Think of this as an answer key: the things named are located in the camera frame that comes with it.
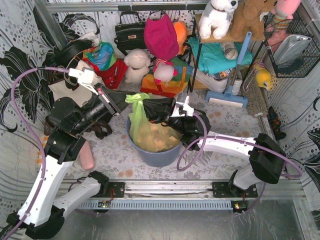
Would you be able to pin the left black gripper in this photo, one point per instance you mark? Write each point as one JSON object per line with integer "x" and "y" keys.
{"x": 108, "y": 100}

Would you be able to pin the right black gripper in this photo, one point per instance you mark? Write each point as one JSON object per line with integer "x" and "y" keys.
{"x": 171, "y": 113}

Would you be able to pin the green trash bag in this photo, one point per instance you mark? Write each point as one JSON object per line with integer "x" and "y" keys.
{"x": 151, "y": 137}

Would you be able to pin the blue trash bin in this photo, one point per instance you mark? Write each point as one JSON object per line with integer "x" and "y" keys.
{"x": 154, "y": 159}

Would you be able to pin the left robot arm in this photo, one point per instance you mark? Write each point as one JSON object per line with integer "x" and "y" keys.
{"x": 43, "y": 215}

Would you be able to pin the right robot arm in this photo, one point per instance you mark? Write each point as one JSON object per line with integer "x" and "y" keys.
{"x": 265, "y": 157}

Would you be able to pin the brown patterned bag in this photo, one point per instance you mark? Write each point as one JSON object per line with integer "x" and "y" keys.
{"x": 101, "y": 128}

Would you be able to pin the colorful patterned bag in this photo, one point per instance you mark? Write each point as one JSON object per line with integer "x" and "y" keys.
{"x": 101, "y": 57}

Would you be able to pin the red cloth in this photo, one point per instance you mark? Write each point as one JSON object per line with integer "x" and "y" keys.
{"x": 113, "y": 76}

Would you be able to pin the rainbow striped cloth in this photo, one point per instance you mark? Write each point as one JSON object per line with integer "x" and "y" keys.
{"x": 171, "y": 88}

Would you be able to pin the pink white plush toy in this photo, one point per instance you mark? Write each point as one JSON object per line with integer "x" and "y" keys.
{"x": 163, "y": 71}

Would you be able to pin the cream plush sheep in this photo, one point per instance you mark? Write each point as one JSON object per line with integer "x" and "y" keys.
{"x": 137, "y": 62}

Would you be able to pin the black leather handbag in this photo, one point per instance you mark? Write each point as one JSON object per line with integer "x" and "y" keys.
{"x": 130, "y": 36}

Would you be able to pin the pink eyeglass case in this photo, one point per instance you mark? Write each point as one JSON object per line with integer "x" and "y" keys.
{"x": 86, "y": 157}

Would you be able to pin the blue floor sweeper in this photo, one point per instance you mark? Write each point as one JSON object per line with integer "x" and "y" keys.
{"x": 227, "y": 97}

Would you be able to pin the teal folded cloth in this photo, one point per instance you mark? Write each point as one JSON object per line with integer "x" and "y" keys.
{"x": 212, "y": 59}

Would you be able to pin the wooden metal shelf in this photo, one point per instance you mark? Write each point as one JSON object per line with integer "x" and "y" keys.
{"x": 193, "y": 84}

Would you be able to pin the orange plush toy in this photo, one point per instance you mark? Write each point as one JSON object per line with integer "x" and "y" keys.
{"x": 181, "y": 33}

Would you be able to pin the grey sneaker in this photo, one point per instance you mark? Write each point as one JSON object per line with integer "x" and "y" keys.
{"x": 229, "y": 50}

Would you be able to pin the metal pole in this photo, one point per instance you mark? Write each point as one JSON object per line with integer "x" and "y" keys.
{"x": 264, "y": 126}

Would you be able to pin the yellow plush duck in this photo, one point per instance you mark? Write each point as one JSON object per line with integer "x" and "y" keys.
{"x": 262, "y": 76}

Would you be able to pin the white plush dog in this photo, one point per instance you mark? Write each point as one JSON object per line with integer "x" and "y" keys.
{"x": 216, "y": 18}

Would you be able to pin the brown teddy bear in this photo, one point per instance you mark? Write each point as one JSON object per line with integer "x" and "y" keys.
{"x": 249, "y": 16}

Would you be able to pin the silver foil pouch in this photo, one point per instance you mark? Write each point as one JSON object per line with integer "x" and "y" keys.
{"x": 291, "y": 48}

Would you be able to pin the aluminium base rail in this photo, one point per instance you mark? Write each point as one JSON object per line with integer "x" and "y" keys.
{"x": 171, "y": 195}

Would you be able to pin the black wire basket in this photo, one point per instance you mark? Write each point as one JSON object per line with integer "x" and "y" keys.
{"x": 308, "y": 59}

